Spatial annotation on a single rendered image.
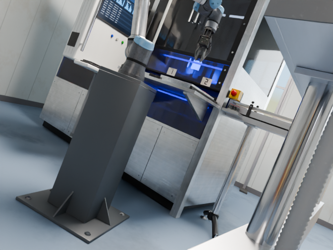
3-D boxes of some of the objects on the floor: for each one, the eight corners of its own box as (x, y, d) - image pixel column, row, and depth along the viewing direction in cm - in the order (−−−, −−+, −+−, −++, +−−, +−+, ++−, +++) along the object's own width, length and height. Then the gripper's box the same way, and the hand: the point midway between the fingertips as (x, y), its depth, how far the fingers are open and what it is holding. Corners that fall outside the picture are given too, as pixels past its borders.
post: (173, 213, 208) (282, -49, 199) (179, 217, 205) (290, -49, 196) (169, 214, 203) (280, -55, 194) (175, 218, 199) (289, -56, 191)
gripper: (201, 24, 170) (188, 56, 171) (217, 29, 168) (203, 61, 169) (202, 29, 178) (190, 60, 179) (217, 34, 176) (205, 65, 177)
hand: (198, 60), depth 177 cm, fingers closed
